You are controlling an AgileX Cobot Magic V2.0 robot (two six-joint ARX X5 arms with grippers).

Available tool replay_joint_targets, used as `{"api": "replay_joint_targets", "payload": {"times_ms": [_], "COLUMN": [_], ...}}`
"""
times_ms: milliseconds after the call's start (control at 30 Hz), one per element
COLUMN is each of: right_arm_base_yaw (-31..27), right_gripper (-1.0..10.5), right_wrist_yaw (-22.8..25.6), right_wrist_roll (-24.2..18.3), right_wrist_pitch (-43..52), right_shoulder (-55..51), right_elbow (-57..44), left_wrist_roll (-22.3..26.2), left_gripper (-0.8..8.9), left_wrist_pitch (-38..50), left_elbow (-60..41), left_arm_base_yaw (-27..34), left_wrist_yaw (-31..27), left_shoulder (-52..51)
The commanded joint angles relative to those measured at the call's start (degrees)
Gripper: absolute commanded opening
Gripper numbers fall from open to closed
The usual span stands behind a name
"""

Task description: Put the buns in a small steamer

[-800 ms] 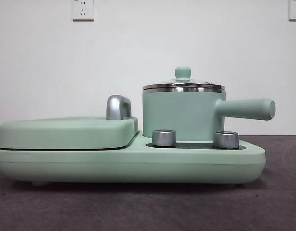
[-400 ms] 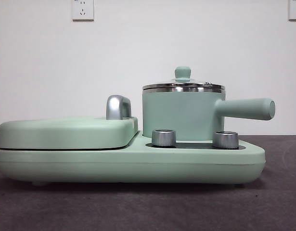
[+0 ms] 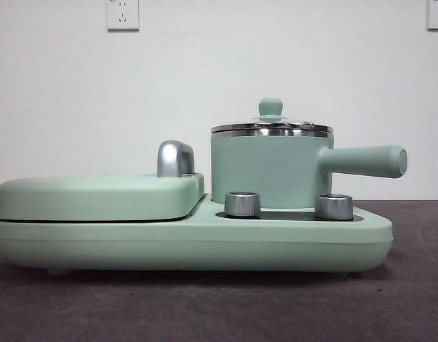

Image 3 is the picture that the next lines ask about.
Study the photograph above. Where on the green griddle cover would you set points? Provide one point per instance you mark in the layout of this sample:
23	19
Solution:
97	199

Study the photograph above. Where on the glass lid with green knob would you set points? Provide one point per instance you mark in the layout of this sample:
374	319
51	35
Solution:
270	107

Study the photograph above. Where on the green breakfast machine base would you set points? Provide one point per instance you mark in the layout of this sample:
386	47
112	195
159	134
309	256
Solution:
204	246

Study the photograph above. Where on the black control panel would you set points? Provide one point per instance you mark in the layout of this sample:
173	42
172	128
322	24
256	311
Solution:
286	215

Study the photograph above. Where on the silver control knob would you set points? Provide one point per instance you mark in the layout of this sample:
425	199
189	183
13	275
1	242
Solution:
333	206
242	204

